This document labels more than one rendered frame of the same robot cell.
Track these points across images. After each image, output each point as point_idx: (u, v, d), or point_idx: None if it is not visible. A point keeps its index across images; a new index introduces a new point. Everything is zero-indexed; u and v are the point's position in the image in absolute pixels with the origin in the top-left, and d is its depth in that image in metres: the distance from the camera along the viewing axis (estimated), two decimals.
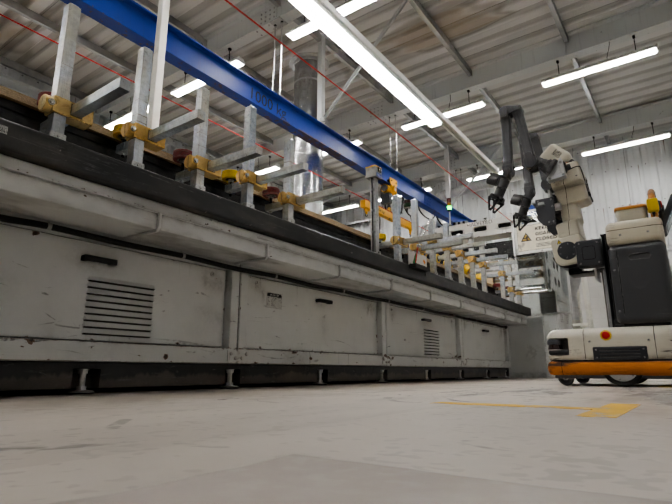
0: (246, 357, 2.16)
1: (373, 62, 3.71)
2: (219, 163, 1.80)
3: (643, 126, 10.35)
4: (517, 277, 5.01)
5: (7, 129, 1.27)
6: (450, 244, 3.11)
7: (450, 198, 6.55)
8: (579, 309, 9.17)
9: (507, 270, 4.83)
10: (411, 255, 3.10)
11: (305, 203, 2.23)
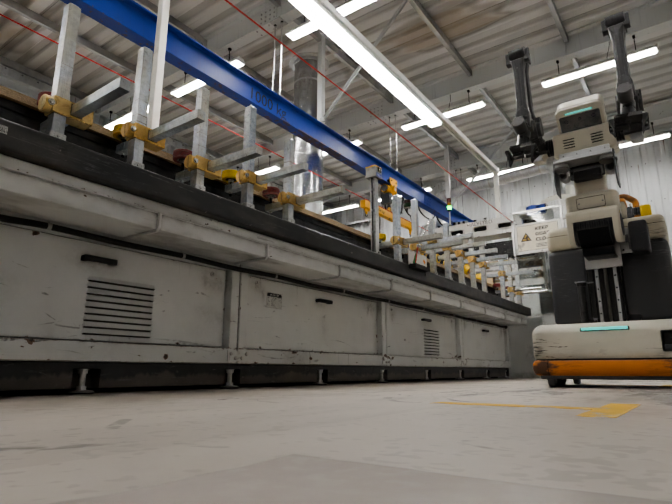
0: (246, 357, 2.16)
1: (373, 62, 3.71)
2: (219, 163, 1.80)
3: None
4: (517, 277, 5.01)
5: (7, 129, 1.27)
6: (450, 244, 3.11)
7: (450, 198, 6.55)
8: None
9: (507, 270, 4.83)
10: (411, 255, 3.10)
11: (305, 203, 2.23)
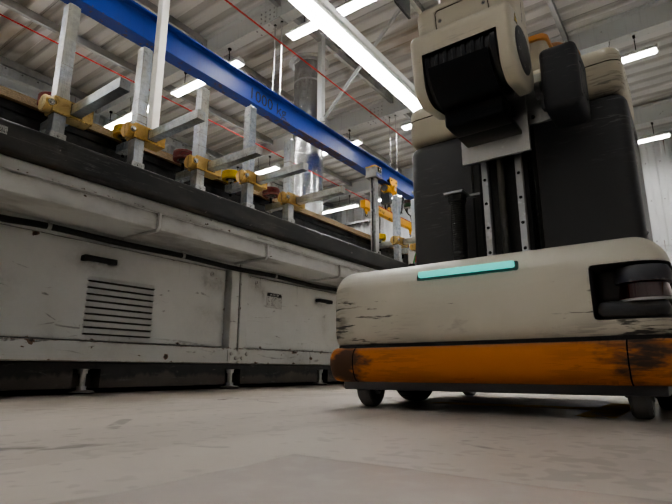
0: (246, 357, 2.16)
1: (373, 62, 3.71)
2: (219, 163, 1.80)
3: (643, 126, 10.35)
4: None
5: (7, 129, 1.27)
6: None
7: None
8: None
9: None
10: (411, 255, 3.10)
11: (305, 203, 2.23)
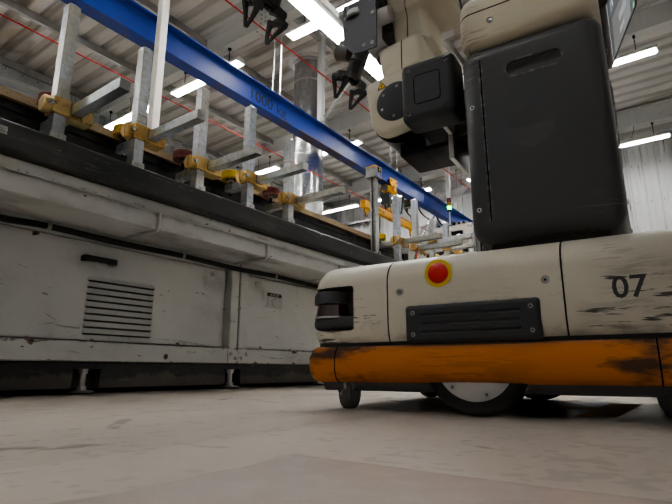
0: (246, 357, 2.16)
1: (373, 62, 3.71)
2: (219, 163, 1.80)
3: (643, 126, 10.35)
4: None
5: (7, 129, 1.27)
6: (450, 244, 3.11)
7: (450, 198, 6.55)
8: None
9: None
10: (411, 255, 3.10)
11: (305, 203, 2.23)
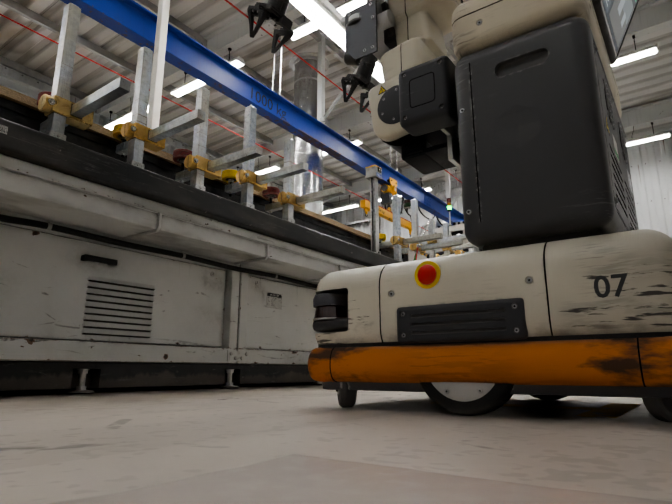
0: (246, 357, 2.16)
1: None
2: (219, 163, 1.80)
3: (643, 126, 10.35)
4: None
5: (7, 129, 1.27)
6: (450, 244, 3.11)
7: (450, 198, 6.55)
8: None
9: None
10: (411, 255, 3.10)
11: (305, 203, 2.23)
